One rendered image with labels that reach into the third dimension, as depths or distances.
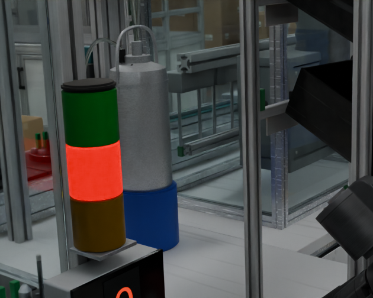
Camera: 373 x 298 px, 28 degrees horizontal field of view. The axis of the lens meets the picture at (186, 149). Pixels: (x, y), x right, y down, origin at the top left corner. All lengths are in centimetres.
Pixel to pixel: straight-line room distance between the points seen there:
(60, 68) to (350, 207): 30
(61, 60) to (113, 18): 137
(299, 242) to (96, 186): 118
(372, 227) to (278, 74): 110
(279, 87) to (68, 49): 116
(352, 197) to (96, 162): 25
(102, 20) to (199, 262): 71
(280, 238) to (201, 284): 32
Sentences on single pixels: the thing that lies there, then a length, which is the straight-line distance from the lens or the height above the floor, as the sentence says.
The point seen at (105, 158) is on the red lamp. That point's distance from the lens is 67.
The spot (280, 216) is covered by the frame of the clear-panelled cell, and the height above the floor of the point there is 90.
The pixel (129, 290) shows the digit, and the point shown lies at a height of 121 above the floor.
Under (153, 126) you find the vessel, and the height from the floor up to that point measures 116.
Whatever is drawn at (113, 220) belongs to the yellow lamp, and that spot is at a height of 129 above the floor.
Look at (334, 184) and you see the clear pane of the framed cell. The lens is 213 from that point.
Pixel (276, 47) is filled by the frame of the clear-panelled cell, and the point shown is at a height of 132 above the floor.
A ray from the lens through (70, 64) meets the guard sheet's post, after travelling 69.
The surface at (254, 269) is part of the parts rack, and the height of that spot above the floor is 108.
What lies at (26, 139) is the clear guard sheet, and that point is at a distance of 68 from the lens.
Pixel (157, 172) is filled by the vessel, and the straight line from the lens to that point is 172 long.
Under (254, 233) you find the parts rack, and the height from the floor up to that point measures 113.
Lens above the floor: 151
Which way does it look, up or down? 14 degrees down
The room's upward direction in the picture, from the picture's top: 2 degrees counter-clockwise
